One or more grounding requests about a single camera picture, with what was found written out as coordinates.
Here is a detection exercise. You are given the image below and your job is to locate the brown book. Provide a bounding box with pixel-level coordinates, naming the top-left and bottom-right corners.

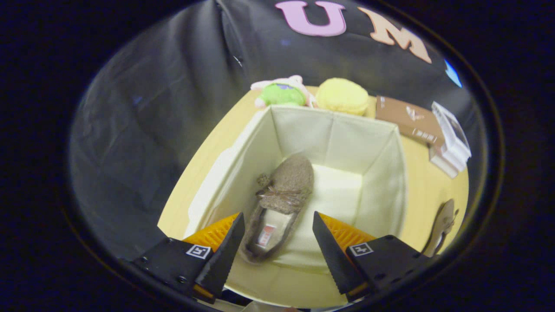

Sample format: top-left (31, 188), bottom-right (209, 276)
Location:
top-left (375, 95), bottom-right (445, 146)

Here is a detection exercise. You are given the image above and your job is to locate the black backdrop cloth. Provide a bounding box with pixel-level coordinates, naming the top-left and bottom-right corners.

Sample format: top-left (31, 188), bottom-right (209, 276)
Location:
top-left (69, 0), bottom-right (477, 260)

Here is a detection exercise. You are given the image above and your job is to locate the pale thick book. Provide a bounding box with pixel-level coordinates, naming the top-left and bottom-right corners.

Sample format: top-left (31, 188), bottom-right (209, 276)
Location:
top-left (428, 144), bottom-right (461, 179)

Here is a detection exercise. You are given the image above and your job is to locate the beige fabric storage box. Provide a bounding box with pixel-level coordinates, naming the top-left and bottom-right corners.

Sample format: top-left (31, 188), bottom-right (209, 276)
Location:
top-left (184, 104), bottom-right (408, 309)

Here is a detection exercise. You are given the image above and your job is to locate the green and pink plush toy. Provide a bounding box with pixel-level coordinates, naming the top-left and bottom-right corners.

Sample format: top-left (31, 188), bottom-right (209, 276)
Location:
top-left (251, 75), bottom-right (317, 109)

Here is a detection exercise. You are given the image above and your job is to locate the yellow round plush toy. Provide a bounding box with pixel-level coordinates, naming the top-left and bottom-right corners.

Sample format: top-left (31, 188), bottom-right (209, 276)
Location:
top-left (315, 78), bottom-right (370, 116)

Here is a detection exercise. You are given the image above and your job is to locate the white glossy book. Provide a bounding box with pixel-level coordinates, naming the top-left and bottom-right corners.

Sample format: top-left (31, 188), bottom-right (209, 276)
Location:
top-left (431, 101), bottom-right (472, 162)

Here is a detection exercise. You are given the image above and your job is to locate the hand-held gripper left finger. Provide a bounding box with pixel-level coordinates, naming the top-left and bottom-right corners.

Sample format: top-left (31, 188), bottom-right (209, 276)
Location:
top-left (130, 211), bottom-right (246, 304)

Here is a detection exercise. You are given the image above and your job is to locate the brown fluffy moccasin shoe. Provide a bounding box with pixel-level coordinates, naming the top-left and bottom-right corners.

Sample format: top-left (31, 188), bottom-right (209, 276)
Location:
top-left (422, 198), bottom-right (459, 258)
top-left (238, 153), bottom-right (315, 265)

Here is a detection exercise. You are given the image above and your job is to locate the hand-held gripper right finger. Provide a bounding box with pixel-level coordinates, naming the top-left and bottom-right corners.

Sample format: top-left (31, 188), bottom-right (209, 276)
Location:
top-left (312, 211), bottom-right (435, 303)

